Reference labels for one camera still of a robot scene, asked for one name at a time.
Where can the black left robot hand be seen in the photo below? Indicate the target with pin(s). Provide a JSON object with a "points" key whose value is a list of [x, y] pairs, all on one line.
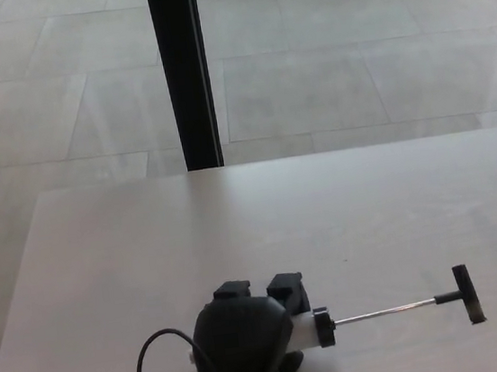
{"points": [[244, 332]]}

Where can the black vertical post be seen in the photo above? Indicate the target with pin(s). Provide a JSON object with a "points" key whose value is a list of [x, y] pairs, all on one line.
{"points": [[183, 71]]}

